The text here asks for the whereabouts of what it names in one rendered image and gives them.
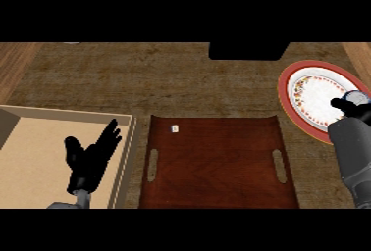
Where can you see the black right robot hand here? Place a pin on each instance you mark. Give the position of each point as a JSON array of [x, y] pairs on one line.
[[355, 108]]

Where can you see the dark red wooden tray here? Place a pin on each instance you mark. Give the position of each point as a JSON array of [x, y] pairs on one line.
[[218, 163]]

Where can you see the red rimmed floral plate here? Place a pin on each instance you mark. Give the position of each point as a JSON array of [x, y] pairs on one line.
[[314, 98]]

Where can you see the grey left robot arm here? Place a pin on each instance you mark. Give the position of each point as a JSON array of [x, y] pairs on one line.
[[73, 201]]

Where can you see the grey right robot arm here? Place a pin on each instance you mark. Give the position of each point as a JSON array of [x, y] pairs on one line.
[[355, 160]]

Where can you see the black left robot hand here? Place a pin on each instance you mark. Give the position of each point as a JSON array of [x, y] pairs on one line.
[[89, 160]]

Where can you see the small white tag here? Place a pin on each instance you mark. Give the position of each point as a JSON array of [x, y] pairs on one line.
[[175, 128]]

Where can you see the black appliance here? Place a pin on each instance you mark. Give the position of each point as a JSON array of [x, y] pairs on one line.
[[249, 50]]

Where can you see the open pale wooden drawer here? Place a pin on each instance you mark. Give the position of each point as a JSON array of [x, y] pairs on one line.
[[59, 160]]

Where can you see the blue and white can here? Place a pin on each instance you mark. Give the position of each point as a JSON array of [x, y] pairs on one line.
[[356, 97]]

